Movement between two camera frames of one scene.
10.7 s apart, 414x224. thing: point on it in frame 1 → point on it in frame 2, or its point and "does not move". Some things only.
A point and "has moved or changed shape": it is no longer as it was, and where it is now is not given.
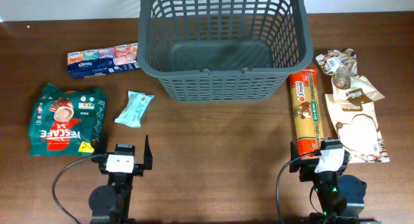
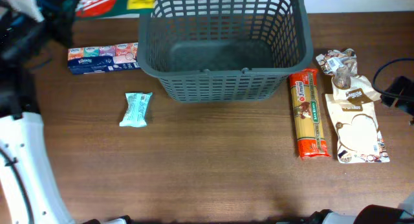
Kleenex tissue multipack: x=102 y=61 does not move
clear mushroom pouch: x=341 y=64 does not move
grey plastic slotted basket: x=223 y=46 does not move
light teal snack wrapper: x=131 y=115 has moved or changed shape
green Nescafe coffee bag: x=67 y=123 → x=95 y=4
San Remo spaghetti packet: x=307 y=111 does not move
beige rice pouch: x=352 y=110 does not move
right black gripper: x=308 y=168 → x=400 y=83
